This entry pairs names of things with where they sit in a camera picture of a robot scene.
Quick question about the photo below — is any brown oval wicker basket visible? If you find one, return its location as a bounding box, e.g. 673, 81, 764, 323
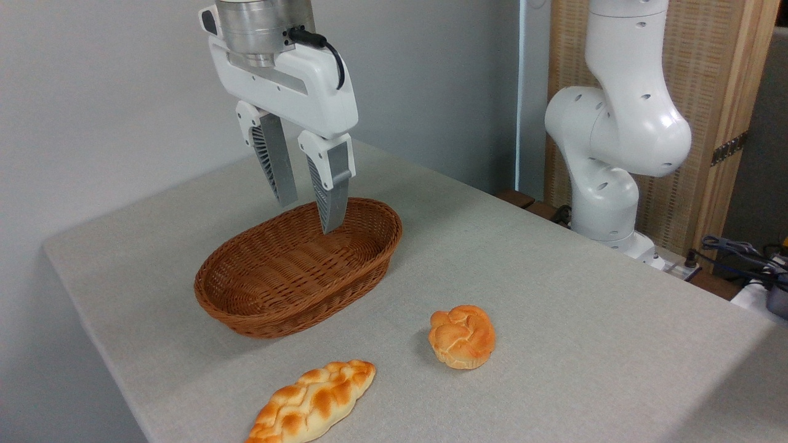
194, 197, 403, 340

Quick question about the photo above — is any dark metal screen hinge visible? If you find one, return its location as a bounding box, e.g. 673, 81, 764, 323
710, 130, 750, 167

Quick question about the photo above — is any long braided bread loaf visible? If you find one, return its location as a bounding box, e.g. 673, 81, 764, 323
244, 359, 377, 443

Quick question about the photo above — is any round knotted bread roll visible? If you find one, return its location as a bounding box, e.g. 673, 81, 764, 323
428, 305, 497, 370

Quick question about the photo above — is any grey box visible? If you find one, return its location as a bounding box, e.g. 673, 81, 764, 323
766, 285, 788, 320

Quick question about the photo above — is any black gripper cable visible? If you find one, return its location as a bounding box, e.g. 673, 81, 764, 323
287, 26, 347, 91

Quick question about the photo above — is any white cloth-like object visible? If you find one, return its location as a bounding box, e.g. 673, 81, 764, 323
730, 278, 788, 324

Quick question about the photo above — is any dark wooden floor block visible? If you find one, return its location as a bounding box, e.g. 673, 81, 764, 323
495, 188, 574, 227

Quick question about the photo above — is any black cables and power strip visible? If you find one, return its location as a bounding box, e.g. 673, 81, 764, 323
685, 234, 788, 291

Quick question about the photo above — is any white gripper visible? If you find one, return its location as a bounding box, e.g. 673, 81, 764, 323
198, 5, 359, 236

